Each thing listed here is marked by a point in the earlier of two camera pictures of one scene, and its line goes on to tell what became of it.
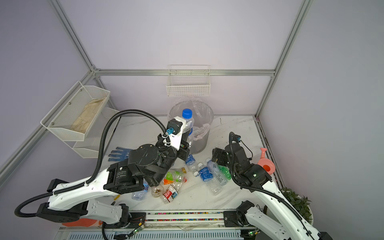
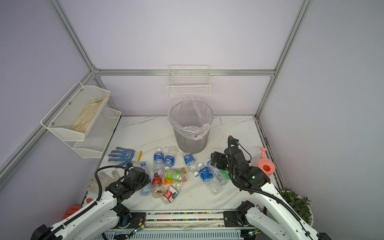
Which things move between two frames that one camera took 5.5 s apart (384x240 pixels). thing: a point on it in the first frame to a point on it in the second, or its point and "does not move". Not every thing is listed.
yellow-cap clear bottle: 178,171 does not move
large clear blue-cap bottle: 187,115 to 147,190
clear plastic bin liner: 202,113 does not move
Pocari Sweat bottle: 192,165 does not move
